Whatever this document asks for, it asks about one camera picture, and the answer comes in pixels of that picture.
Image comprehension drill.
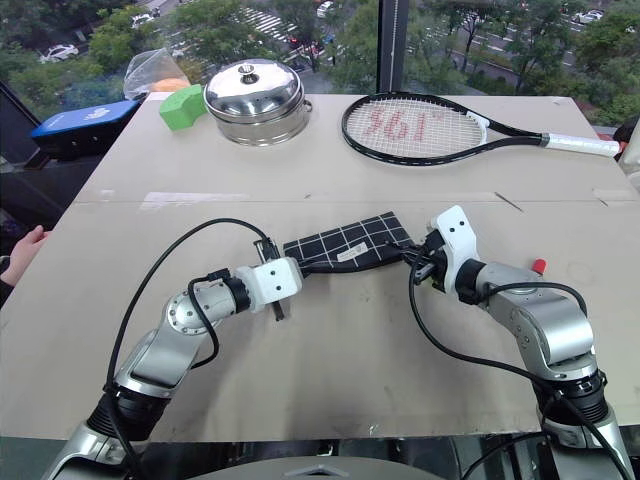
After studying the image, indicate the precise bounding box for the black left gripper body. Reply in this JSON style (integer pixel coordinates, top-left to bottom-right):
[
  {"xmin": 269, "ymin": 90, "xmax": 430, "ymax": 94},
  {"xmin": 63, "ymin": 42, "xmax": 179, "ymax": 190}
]
[{"xmin": 253, "ymin": 237, "xmax": 287, "ymax": 322}]

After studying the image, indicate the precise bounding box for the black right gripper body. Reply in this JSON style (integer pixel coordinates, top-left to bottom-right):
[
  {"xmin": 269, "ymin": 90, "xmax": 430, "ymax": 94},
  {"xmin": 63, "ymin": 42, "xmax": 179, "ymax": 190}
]
[{"xmin": 410, "ymin": 230, "xmax": 452, "ymax": 292}]

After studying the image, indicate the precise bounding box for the black white grid pouch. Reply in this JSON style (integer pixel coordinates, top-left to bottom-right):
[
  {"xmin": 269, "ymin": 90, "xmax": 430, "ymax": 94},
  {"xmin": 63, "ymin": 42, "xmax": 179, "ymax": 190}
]
[{"xmin": 282, "ymin": 211, "xmax": 417, "ymax": 277}]

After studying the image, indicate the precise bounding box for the bystander bare hand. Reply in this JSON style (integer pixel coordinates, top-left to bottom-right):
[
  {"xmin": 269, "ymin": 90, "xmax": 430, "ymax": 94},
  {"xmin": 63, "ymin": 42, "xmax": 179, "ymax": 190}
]
[{"xmin": 6, "ymin": 224, "xmax": 53, "ymax": 287}]

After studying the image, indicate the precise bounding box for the black tennis racket white grip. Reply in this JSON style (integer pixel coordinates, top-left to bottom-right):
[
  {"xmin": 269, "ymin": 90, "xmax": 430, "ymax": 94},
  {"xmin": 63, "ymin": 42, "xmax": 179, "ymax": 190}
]
[{"xmin": 341, "ymin": 92, "xmax": 621, "ymax": 166}]

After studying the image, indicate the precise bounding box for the stainless steel pot with lid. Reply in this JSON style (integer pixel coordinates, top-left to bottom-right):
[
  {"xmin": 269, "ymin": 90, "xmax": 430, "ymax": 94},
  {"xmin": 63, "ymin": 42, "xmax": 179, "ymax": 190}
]
[{"xmin": 203, "ymin": 58, "xmax": 314, "ymax": 148}]

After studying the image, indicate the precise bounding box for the green foam block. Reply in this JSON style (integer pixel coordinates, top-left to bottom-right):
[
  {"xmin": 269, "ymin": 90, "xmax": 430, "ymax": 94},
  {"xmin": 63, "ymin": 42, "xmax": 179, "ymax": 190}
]
[{"xmin": 158, "ymin": 83, "xmax": 207, "ymax": 133}]

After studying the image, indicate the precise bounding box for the clear plastic bag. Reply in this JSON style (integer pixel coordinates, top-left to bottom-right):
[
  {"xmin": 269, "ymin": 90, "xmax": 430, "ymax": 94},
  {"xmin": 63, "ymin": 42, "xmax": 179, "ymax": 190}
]
[{"xmin": 122, "ymin": 48, "xmax": 190, "ymax": 101}]

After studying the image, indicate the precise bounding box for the white fabric object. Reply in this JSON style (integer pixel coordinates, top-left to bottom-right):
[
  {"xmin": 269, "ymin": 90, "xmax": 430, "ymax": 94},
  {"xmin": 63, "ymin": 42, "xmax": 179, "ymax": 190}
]
[{"xmin": 616, "ymin": 143, "xmax": 640, "ymax": 194}]

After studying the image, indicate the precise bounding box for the blue flat device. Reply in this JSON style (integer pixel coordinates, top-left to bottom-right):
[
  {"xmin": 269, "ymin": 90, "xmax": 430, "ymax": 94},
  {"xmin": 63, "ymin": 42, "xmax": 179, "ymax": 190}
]
[{"xmin": 30, "ymin": 98, "xmax": 142, "ymax": 161}]

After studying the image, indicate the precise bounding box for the grey rounded robot chest cover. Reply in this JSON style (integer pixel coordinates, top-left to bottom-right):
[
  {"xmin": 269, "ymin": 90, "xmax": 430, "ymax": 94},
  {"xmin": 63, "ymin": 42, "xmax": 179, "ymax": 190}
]
[{"xmin": 185, "ymin": 453, "xmax": 454, "ymax": 480}]

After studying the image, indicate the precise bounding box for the white parked car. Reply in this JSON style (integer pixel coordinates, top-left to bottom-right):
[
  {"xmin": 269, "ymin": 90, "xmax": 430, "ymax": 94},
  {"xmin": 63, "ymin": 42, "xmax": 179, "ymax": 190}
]
[{"xmin": 38, "ymin": 43, "xmax": 80, "ymax": 64}]

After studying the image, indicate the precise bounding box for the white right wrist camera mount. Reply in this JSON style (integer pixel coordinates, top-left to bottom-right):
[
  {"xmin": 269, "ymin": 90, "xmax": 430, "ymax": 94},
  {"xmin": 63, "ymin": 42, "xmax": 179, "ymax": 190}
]
[{"xmin": 430, "ymin": 204, "xmax": 482, "ymax": 294}]

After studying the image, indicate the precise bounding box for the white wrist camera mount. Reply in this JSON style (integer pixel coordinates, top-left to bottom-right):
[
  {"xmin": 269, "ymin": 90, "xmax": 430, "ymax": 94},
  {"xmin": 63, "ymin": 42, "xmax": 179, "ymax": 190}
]
[
  {"xmin": 430, "ymin": 204, "xmax": 482, "ymax": 294},
  {"xmin": 234, "ymin": 257, "xmax": 304, "ymax": 314}
]

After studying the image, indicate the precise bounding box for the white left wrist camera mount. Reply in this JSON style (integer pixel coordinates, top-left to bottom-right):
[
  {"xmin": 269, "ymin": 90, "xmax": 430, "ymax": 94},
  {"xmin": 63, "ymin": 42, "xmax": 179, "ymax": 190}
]
[{"xmin": 234, "ymin": 257, "xmax": 304, "ymax": 314}]

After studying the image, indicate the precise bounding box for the short black left arm cable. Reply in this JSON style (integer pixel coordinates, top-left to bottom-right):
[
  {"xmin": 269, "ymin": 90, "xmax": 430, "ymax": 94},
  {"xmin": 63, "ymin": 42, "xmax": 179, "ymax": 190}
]
[{"xmin": 187, "ymin": 269, "xmax": 232, "ymax": 370}]

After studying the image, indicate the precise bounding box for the short black arm cable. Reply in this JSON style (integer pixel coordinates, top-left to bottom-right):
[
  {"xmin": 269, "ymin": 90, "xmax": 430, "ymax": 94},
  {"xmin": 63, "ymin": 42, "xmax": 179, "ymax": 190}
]
[
  {"xmin": 187, "ymin": 269, "xmax": 232, "ymax": 370},
  {"xmin": 479, "ymin": 280, "xmax": 589, "ymax": 317}
]

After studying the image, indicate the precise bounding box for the short black right arm cable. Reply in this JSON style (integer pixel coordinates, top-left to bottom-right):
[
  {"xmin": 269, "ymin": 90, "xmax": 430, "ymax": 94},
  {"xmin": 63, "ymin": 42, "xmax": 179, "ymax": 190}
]
[{"xmin": 479, "ymin": 280, "xmax": 589, "ymax": 317}]

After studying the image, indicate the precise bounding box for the long black left arm cable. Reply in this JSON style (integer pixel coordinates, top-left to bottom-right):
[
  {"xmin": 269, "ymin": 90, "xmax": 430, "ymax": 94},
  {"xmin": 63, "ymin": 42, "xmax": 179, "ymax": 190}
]
[{"xmin": 103, "ymin": 217, "xmax": 274, "ymax": 480}]

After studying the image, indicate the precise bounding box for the black window frame post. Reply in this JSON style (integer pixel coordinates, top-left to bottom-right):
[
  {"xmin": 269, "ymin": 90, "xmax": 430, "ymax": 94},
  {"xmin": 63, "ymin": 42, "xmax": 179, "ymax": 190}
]
[{"xmin": 375, "ymin": 0, "xmax": 411, "ymax": 94}]

